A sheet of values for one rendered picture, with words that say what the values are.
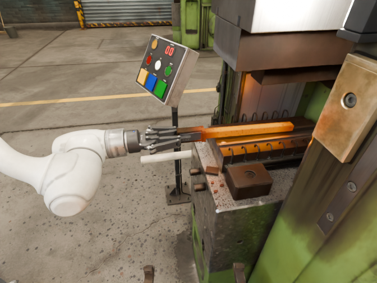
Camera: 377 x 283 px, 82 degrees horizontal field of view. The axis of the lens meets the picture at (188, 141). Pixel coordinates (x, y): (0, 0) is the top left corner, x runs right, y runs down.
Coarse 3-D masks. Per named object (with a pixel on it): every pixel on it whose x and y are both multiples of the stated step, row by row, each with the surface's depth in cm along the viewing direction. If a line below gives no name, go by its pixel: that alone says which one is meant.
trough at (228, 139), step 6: (312, 126) 82; (282, 132) 81; (288, 132) 81; (294, 132) 81; (300, 132) 81; (306, 132) 81; (312, 132) 81; (216, 138) 77; (222, 138) 77; (228, 138) 78; (234, 138) 78; (240, 138) 78; (246, 138) 78; (252, 138) 78; (258, 138) 78
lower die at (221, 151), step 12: (264, 120) 89; (276, 120) 89; (288, 120) 89; (300, 120) 87; (216, 144) 77; (228, 144) 74; (240, 144) 75; (252, 144) 75; (264, 144) 75; (276, 144) 75; (288, 144) 75; (300, 144) 75; (216, 156) 79; (228, 156) 70; (240, 156) 71; (252, 156) 72; (264, 156) 73; (276, 156) 75
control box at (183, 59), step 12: (156, 36) 113; (156, 48) 113; (168, 48) 105; (180, 48) 99; (144, 60) 120; (156, 60) 112; (168, 60) 104; (180, 60) 98; (192, 60) 100; (156, 72) 111; (180, 72) 100; (144, 84) 118; (156, 84) 110; (168, 84) 103; (180, 84) 103; (156, 96) 109; (168, 96) 103; (180, 96) 107
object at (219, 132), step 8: (176, 128) 70; (184, 128) 70; (192, 128) 71; (200, 128) 71; (208, 128) 73; (216, 128) 73; (224, 128) 73; (232, 128) 73; (240, 128) 73; (248, 128) 73; (256, 128) 74; (264, 128) 74; (272, 128) 74; (280, 128) 75; (288, 128) 76; (208, 136) 72; (216, 136) 72; (224, 136) 73
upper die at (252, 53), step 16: (224, 32) 56; (240, 32) 47; (288, 32) 49; (304, 32) 50; (320, 32) 51; (336, 32) 51; (224, 48) 58; (240, 48) 49; (256, 48) 50; (272, 48) 51; (288, 48) 52; (304, 48) 52; (320, 48) 53; (336, 48) 54; (240, 64) 52; (256, 64) 52; (272, 64) 53; (288, 64) 54; (304, 64) 55; (320, 64) 56; (336, 64) 57
